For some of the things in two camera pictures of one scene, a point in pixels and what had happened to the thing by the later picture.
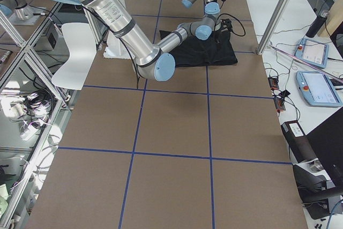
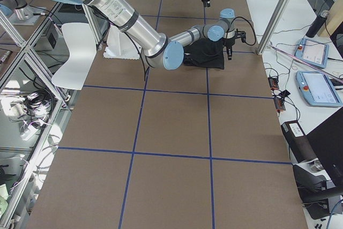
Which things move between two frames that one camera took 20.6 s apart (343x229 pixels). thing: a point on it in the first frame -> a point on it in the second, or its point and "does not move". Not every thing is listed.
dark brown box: (300, 146) does not move
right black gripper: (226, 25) -> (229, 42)
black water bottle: (317, 24) does not move
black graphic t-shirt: (193, 52) does not move
